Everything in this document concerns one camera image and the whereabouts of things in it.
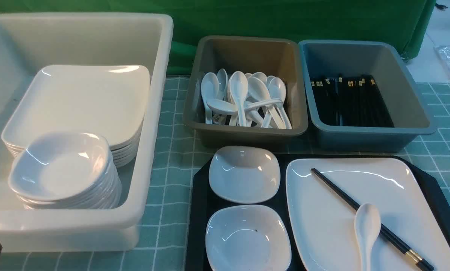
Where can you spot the large white square plate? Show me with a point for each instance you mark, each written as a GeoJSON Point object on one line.
{"type": "Point", "coordinates": [323, 223]}

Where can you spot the pile of white spoons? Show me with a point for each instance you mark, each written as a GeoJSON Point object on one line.
{"type": "Point", "coordinates": [244, 99]}

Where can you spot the large white plastic bin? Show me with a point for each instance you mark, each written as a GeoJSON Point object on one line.
{"type": "Point", "coordinates": [29, 42]}

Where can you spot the green checkered tablecloth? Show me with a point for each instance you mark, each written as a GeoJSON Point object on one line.
{"type": "Point", "coordinates": [178, 155]}

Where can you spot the pile of black chopsticks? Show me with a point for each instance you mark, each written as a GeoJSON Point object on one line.
{"type": "Point", "coordinates": [350, 101]}

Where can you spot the green backdrop cloth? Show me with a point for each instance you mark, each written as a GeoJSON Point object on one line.
{"type": "Point", "coordinates": [399, 23]}

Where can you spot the black serving tray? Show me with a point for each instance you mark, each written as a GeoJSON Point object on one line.
{"type": "Point", "coordinates": [204, 202]}

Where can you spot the stack of white plates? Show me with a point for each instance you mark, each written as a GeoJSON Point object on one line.
{"type": "Point", "coordinates": [109, 101]}

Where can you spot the white spoon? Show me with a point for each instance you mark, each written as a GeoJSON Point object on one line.
{"type": "Point", "coordinates": [367, 225]}

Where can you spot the black chopsticks pair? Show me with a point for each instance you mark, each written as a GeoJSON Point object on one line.
{"type": "Point", "coordinates": [385, 233]}

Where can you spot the white bowl tray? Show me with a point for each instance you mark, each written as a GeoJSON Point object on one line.
{"type": "Point", "coordinates": [244, 174]}
{"type": "Point", "coordinates": [247, 238]}

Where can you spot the stack of white bowls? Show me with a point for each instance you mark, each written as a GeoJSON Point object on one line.
{"type": "Point", "coordinates": [66, 170]}

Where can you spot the blue plastic chopstick bin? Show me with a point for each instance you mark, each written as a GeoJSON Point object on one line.
{"type": "Point", "coordinates": [406, 107]}

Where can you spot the brown plastic spoon bin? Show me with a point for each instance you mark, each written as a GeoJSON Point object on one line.
{"type": "Point", "coordinates": [272, 56]}

